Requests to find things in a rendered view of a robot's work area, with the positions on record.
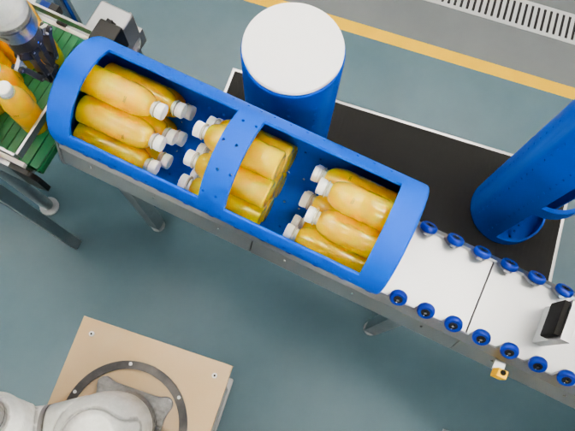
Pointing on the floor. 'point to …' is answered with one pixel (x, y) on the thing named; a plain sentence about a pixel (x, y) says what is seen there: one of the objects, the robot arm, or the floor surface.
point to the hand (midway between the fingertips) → (52, 75)
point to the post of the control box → (37, 217)
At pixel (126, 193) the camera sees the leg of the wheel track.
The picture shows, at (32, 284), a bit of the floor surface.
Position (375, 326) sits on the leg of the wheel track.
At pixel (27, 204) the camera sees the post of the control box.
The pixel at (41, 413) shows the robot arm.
